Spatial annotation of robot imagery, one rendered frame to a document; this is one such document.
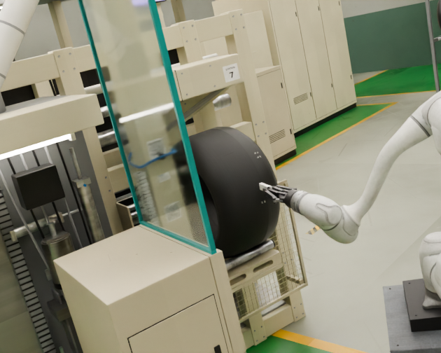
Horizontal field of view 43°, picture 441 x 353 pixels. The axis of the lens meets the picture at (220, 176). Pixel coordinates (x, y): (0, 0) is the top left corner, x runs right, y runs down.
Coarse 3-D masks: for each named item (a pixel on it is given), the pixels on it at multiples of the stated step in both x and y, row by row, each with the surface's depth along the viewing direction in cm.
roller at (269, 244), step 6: (270, 240) 266; (258, 246) 263; (264, 246) 263; (270, 246) 265; (246, 252) 259; (252, 252) 260; (258, 252) 261; (264, 252) 264; (234, 258) 256; (240, 258) 256; (246, 258) 258; (228, 264) 253; (234, 264) 255
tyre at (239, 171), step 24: (192, 144) 247; (216, 144) 244; (240, 144) 246; (216, 168) 237; (240, 168) 239; (264, 168) 244; (216, 192) 237; (240, 192) 236; (264, 192) 242; (216, 216) 291; (240, 216) 237; (264, 216) 245; (216, 240) 250; (240, 240) 244; (264, 240) 260
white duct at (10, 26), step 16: (16, 0) 227; (32, 0) 230; (0, 16) 227; (16, 16) 227; (0, 32) 225; (16, 32) 228; (0, 48) 225; (16, 48) 230; (0, 64) 226; (0, 80) 227
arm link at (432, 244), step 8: (440, 232) 219; (424, 240) 217; (432, 240) 214; (440, 240) 212; (424, 248) 215; (432, 248) 212; (440, 248) 211; (424, 256) 216; (432, 256) 212; (424, 264) 215; (432, 264) 210; (424, 272) 218; (424, 280) 222; (432, 288) 219
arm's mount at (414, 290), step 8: (408, 280) 243; (416, 280) 241; (408, 288) 237; (416, 288) 235; (424, 288) 234; (408, 296) 231; (416, 296) 230; (424, 296) 228; (408, 304) 226; (416, 304) 225; (408, 312) 221; (416, 312) 220; (424, 312) 218; (432, 312) 217; (440, 312) 216; (416, 320) 216; (424, 320) 215; (432, 320) 214; (440, 320) 214; (416, 328) 217; (424, 328) 216; (432, 328) 216; (440, 328) 215
